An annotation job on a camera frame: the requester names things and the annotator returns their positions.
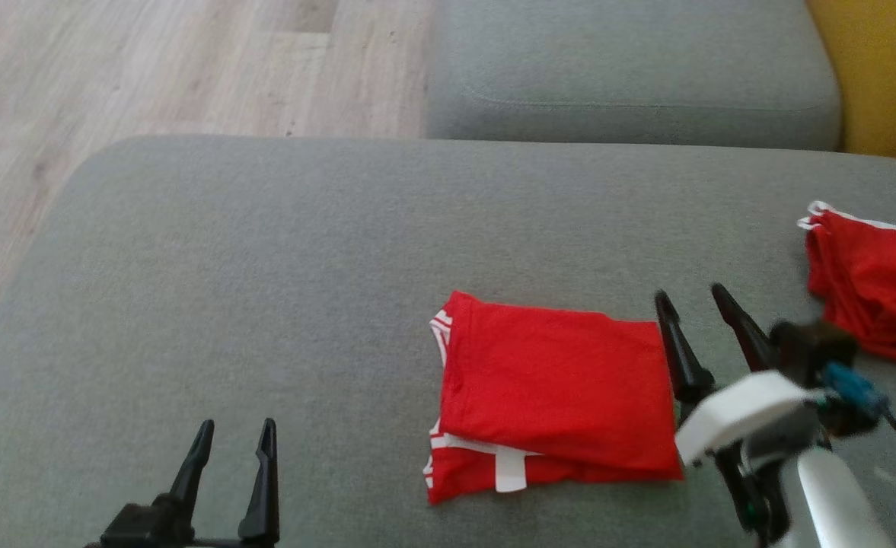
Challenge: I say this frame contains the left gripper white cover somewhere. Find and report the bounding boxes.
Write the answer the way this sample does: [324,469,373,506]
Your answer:
[84,416,281,548]

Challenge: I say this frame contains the red basketball jersey white stripes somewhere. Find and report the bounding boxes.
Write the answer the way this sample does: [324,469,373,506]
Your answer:
[422,290,685,506]

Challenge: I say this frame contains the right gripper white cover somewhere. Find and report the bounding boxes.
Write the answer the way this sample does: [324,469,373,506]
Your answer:
[654,282,891,548]

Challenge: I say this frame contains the yellow sofa back cushion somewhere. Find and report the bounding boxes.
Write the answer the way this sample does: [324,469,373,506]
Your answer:
[805,0,896,165]

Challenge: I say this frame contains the red shorts with white trim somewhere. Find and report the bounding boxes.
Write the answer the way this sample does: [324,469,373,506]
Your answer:
[796,199,896,371]

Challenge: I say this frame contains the large grey sofa chaise seat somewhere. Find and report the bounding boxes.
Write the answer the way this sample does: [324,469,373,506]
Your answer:
[0,135,896,548]

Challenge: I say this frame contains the grey sofa seat cushion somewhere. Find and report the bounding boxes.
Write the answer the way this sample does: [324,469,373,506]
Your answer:
[425,0,844,151]

